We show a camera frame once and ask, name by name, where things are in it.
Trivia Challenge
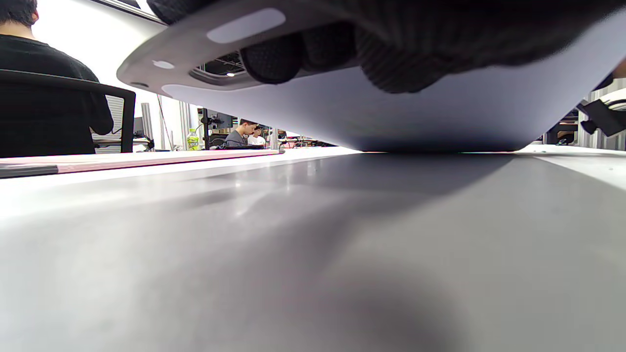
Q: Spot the person's left hand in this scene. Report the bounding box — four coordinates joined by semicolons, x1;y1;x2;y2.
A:
147;0;626;93

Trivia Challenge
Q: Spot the blue cutting board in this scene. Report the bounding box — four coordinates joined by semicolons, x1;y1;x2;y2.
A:
116;0;626;153

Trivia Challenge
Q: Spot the pink cutting board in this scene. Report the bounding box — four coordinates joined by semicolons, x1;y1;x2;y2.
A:
0;148;285;179

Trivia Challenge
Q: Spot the black monitor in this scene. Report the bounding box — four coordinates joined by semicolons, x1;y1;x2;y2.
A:
198;109;238;147

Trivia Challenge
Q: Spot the black office chair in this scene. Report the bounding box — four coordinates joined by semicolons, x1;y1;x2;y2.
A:
0;68;136;158

